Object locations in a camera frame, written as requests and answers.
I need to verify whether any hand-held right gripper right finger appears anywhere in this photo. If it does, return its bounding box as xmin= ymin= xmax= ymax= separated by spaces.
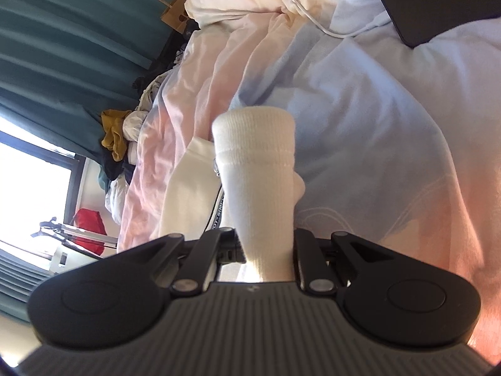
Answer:
xmin=293 ymin=228 xmax=396 ymax=295

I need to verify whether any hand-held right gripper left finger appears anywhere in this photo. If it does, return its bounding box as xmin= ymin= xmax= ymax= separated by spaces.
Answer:
xmin=151 ymin=227 xmax=247 ymax=297

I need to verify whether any white ribbed sock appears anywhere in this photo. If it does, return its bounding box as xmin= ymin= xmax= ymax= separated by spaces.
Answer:
xmin=211 ymin=106 xmax=306 ymax=283
xmin=158 ymin=137 xmax=225 ymax=240

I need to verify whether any pile of white clothes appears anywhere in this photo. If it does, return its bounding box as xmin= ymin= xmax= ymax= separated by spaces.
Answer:
xmin=104 ymin=75 xmax=173 ymax=225

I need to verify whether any red bag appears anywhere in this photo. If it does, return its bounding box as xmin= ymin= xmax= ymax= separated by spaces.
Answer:
xmin=72 ymin=208 xmax=107 ymax=258

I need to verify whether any metal stand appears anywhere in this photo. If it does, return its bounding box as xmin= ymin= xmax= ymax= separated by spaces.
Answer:
xmin=30 ymin=216 xmax=119 ymax=260

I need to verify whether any mustard yellow cloth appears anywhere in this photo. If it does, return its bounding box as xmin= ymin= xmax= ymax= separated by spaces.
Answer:
xmin=101 ymin=109 xmax=134 ymax=162

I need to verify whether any white slatted radiator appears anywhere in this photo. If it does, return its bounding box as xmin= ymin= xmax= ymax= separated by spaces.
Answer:
xmin=0 ymin=239 xmax=55 ymax=306

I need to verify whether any window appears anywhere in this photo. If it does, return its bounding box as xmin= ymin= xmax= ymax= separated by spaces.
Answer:
xmin=0 ymin=117 xmax=86 ymax=252

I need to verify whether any brown paper bag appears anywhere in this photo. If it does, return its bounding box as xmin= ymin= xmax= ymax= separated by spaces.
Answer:
xmin=158 ymin=0 xmax=193 ymax=34

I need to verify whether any teal curtain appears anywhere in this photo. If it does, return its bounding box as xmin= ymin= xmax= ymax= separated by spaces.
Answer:
xmin=0 ymin=0 xmax=198 ymax=158

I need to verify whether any black tablet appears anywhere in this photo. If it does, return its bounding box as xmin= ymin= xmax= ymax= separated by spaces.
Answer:
xmin=374 ymin=0 xmax=501 ymax=49

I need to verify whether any black printed strap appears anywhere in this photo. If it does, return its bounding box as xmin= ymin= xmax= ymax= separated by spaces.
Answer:
xmin=210 ymin=157 xmax=226 ymax=231

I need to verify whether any white cable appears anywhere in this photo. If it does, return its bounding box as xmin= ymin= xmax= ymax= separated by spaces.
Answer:
xmin=261 ymin=0 xmax=389 ymax=40

